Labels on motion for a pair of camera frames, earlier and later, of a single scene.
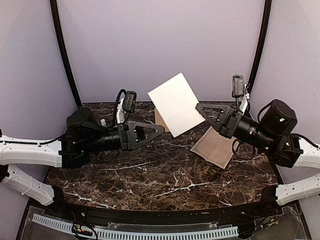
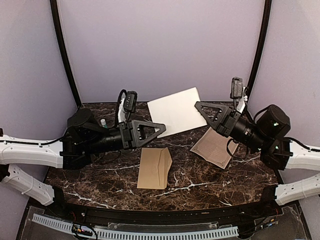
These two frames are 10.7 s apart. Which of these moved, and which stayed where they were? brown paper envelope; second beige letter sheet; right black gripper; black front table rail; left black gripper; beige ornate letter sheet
Moved: brown paper envelope; beige ornate letter sheet
Stayed: right black gripper; second beige letter sheet; black front table rail; left black gripper
